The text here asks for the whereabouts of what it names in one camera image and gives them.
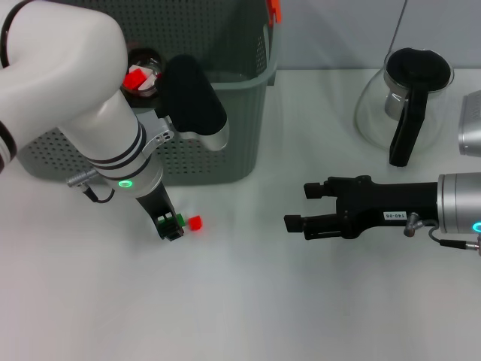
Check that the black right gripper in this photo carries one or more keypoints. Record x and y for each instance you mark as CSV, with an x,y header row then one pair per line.
x,y
383,203

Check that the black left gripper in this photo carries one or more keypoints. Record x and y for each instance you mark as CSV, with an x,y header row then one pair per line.
x,y
158,207

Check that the green toy brick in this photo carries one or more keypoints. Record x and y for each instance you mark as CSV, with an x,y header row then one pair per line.
x,y
180,219

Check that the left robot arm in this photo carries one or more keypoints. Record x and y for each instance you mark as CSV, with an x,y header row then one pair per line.
x,y
56,75

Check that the grey-green perforated storage basket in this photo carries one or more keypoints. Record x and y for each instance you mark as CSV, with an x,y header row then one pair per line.
x,y
240,131

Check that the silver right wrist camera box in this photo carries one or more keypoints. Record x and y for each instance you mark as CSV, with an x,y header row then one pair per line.
x,y
471,124

